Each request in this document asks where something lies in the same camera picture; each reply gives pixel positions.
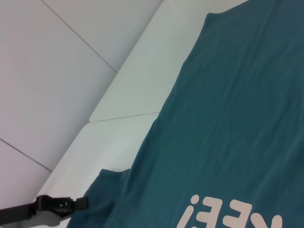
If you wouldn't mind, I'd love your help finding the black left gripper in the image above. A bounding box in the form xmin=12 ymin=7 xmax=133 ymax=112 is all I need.
xmin=0 ymin=194 xmax=89 ymax=228

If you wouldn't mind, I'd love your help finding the teal t-shirt with FREE print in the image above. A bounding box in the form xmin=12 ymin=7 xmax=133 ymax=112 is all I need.
xmin=66 ymin=0 xmax=304 ymax=228

